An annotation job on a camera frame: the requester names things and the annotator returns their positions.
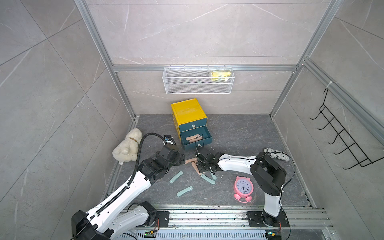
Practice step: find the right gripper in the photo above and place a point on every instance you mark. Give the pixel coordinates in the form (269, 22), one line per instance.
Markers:
(199, 166)

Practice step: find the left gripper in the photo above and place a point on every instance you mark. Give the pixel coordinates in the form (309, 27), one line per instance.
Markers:
(177, 161)

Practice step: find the pink fruit knife pair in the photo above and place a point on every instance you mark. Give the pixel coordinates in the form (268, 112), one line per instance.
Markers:
(192, 141)

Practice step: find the teal fruit knife bottom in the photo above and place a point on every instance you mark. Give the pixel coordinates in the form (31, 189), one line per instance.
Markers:
(186, 190)

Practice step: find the yellow teal drawer cabinet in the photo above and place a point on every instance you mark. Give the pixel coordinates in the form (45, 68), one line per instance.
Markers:
(189, 120)

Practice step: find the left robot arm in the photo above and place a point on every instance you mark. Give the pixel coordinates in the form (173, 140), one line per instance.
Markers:
(107, 221)

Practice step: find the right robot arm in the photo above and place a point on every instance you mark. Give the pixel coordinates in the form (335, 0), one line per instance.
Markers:
(269, 175)

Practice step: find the white plush dog toy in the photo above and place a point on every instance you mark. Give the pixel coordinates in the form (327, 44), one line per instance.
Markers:
(127, 150)

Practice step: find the pink alarm clock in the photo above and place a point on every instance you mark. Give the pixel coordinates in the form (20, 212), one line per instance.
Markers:
(243, 188)

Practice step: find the white patterned toy shoe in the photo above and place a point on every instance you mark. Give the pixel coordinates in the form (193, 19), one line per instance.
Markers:
(274, 154)

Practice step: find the yellow item in basket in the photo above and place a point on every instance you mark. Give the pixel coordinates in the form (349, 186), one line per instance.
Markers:
(220, 75)

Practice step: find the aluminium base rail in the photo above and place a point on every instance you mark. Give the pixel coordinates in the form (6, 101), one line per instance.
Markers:
(204, 222)

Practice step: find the white wire wall basket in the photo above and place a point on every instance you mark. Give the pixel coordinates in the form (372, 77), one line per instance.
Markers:
(195, 80)

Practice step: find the black wire wall hook rack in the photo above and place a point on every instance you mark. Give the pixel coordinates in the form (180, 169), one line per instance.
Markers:
(350, 145)

